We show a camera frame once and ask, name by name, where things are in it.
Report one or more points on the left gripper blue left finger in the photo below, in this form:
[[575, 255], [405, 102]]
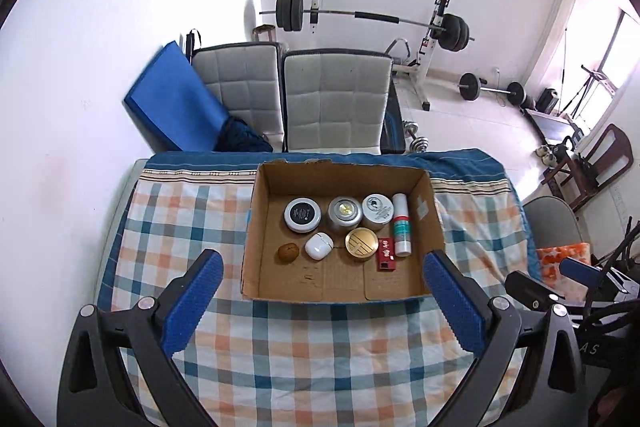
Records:
[[186, 298]]

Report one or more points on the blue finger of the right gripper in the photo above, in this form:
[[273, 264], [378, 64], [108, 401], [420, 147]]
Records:
[[578, 271]]

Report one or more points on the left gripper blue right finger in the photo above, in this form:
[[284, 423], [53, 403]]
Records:
[[460, 299]]

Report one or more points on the small brown round object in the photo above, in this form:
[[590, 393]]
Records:
[[288, 253]]

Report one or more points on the red cigarette pack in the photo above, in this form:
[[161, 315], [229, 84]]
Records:
[[385, 255]]

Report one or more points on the white earbud case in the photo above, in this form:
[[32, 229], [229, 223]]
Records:
[[319, 246]]

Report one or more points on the gold round tin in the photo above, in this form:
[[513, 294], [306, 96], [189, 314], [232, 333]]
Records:
[[361, 243]]

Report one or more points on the grey armchair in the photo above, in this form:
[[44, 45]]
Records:
[[551, 223]]

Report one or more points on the plaid checkered tablecloth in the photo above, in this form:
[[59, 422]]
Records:
[[335, 342]]

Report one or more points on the white green spray bottle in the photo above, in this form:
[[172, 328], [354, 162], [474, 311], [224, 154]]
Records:
[[401, 226]]

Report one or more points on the dark wooden chair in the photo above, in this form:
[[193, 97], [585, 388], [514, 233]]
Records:
[[609, 158]]

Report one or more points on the silver tin black label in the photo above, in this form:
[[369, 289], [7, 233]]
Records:
[[302, 215]]

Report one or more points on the open cardboard box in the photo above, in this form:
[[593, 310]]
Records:
[[338, 278]]

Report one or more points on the dark side table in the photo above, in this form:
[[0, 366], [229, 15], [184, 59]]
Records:
[[558, 136]]

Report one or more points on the white lidded round tin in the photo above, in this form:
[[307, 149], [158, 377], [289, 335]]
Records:
[[377, 211]]

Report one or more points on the dark blue knitted bag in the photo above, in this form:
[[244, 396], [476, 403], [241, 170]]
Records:
[[237, 136]]

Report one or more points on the silver tin gold label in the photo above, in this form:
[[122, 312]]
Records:
[[344, 214]]

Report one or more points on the chrome dumbbell pair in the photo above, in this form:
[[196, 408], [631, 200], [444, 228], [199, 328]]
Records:
[[417, 143]]

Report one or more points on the black blue exercise bench pad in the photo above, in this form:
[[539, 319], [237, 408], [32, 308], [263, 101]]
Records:
[[392, 136]]

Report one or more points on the blue yoga mat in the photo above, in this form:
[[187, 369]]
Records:
[[173, 103]]

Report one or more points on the short barbell on floor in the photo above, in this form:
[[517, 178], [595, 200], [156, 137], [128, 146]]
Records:
[[470, 87]]

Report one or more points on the left grey cushioned chair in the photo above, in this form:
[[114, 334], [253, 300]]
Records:
[[245, 77]]

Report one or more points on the grey cushioned chair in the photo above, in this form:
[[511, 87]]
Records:
[[245, 77], [335, 100]]

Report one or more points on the right grey cushioned chair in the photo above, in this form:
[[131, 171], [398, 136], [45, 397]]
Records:
[[335, 100]]

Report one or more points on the white weight bench rack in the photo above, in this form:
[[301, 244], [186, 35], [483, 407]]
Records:
[[416, 70]]

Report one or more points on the long barbell on rack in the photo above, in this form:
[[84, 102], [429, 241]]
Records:
[[452, 33]]

